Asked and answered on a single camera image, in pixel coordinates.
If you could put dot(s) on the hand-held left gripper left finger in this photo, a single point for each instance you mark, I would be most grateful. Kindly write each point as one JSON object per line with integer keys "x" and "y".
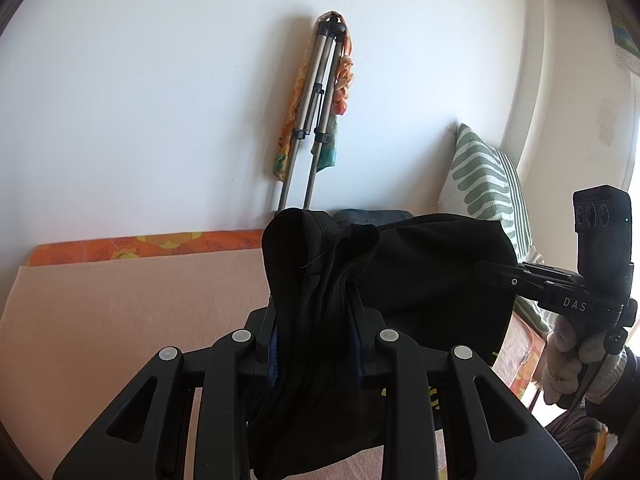
{"x": 220, "y": 355}

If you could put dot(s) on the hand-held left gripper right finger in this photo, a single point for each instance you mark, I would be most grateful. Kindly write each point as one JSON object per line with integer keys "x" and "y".
{"x": 395, "y": 355}

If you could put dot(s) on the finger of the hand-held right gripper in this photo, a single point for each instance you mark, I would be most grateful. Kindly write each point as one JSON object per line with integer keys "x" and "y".
{"x": 547, "y": 271}
{"x": 505, "y": 275}

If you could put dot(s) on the black pants with yellow stripes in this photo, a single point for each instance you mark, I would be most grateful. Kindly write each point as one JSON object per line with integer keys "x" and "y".
{"x": 400, "y": 280}

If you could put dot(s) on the folded grey pants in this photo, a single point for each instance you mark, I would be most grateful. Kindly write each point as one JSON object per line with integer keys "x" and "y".
{"x": 372, "y": 216}

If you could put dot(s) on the person's right hand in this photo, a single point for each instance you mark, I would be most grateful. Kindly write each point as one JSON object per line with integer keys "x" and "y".
{"x": 570, "y": 360}

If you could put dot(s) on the green white patterned pillow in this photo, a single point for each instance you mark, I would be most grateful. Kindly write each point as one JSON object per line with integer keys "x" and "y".
{"x": 482, "y": 180}

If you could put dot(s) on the pink blanket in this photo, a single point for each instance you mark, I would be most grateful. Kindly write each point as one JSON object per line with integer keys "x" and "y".
{"x": 125, "y": 320}

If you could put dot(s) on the grey striped cloth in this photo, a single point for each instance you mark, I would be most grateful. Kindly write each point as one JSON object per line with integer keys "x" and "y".
{"x": 580, "y": 440}

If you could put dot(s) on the colourful floral cloth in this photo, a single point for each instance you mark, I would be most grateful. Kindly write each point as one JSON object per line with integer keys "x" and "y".
{"x": 340, "y": 100}

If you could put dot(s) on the grey metal tripod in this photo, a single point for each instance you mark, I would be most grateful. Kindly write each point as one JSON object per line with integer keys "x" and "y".
{"x": 315, "y": 110}

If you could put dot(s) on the framed wall picture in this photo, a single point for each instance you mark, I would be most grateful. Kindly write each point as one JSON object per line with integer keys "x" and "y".
{"x": 625, "y": 35}

